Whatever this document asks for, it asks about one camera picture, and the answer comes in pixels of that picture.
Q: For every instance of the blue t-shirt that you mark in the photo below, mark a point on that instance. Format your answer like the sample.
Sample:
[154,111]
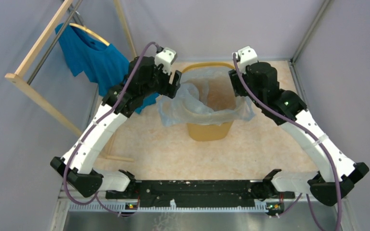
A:
[102,64]

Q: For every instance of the wooden clothes hanger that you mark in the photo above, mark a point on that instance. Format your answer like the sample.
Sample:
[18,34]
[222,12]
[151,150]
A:
[91,33]

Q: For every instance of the aluminium frame rail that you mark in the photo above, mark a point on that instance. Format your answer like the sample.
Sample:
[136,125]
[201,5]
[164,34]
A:
[98,202]

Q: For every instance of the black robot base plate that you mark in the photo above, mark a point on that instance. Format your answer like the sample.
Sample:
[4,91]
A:
[198,193]

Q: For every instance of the yellow mesh trash bin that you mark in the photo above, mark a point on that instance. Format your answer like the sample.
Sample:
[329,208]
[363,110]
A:
[208,132]

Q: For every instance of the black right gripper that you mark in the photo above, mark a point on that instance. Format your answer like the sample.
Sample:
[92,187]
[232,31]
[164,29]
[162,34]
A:
[236,82]

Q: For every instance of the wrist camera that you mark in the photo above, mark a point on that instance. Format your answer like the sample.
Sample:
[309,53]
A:
[165,57]
[246,56]

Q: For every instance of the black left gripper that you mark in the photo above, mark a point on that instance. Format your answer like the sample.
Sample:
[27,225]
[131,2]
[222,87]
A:
[168,89]

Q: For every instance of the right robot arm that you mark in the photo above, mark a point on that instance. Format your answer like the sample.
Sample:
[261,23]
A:
[336,173]

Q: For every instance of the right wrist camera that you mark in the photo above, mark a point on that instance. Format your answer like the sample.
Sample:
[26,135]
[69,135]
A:
[246,56]

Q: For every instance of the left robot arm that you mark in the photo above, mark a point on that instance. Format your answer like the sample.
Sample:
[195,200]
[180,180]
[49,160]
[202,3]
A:
[147,75]

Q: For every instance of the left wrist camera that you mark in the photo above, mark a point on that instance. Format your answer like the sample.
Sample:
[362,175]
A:
[165,57]

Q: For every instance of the light blue trash bag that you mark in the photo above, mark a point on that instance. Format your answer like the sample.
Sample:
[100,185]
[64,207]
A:
[205,97]

